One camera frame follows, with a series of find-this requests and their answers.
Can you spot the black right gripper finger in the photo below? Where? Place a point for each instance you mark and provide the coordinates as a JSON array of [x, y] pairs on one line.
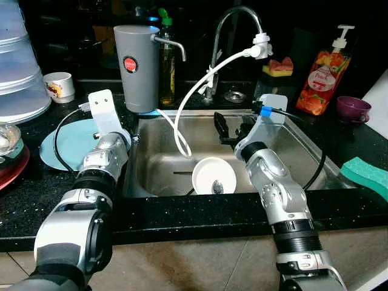
[[220, 124], [248, 123]]

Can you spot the light blue plate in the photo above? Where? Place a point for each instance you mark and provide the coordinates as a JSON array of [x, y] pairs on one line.
[[73, 142]]

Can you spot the steel bowl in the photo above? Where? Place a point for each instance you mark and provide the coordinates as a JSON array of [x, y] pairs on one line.
[[7, 139]]

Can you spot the red plate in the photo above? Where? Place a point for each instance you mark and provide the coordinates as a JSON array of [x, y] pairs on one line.
[[12, 173]]

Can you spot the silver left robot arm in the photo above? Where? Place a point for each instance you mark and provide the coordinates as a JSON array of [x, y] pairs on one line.
[[73, 230]]

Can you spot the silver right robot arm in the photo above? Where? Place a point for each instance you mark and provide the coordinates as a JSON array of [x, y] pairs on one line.
[[285, 194]]

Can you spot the blue tape band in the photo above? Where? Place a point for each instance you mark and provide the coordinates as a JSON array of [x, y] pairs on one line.
[[264, 111]]

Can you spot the round chrome counter cap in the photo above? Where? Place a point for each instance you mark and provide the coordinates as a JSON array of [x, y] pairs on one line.
[[233, 96]]

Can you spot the white bowl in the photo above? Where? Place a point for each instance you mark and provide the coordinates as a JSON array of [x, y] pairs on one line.
[[209, 173]]

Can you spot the black sponge holder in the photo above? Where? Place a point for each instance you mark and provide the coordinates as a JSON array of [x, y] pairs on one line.
[[279, 86]]

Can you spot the metal spoon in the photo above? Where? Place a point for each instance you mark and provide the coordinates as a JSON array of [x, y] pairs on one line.
[[217, 185]]

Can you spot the yellow and pink sponge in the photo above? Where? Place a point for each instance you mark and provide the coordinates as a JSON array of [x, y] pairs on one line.
[[277, 65]]

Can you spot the stainless steel sink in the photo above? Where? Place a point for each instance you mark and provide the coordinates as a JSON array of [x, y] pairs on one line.
[[163, 163]]

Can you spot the green-capped oil bottle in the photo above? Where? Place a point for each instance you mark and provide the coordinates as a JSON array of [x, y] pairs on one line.
[[167, 73]]

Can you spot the chrome gooseneck faucet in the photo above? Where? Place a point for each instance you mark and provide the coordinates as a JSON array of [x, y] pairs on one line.
[[216, 48]]

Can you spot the white faucet diverter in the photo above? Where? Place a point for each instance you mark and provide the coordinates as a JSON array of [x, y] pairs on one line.
[[262, 45]]

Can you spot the orange soap pump bottle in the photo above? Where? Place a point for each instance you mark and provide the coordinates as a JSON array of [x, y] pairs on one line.
[[324, 85]]

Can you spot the grey water filter canister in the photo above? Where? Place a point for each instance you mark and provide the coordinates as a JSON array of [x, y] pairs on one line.
[[136, 85]]

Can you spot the purple cup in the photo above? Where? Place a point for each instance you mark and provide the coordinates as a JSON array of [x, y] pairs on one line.
[[351, 109]]

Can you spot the green sponge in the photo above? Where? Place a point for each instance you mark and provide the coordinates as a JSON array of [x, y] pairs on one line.
[[367, 176]]

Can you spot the white board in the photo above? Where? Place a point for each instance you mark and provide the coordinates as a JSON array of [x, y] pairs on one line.
[[379, 103]]

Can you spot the white printed mug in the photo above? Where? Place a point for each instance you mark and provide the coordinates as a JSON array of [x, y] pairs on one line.
[[60, 85]]

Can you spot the teal dish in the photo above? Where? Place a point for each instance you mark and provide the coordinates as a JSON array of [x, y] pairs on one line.
[[19, 149]]

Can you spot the translucent tiered plastic container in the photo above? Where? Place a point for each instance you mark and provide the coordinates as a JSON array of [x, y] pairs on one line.
[[18, 79]]

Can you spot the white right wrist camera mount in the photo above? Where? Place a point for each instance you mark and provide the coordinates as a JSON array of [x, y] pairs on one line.
[[267, 124]]

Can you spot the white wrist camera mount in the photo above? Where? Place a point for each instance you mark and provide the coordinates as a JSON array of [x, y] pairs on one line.
[[103, 112], [267, 124]]

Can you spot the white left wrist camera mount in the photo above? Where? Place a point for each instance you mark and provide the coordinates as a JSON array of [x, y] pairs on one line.
[[103, 112]]

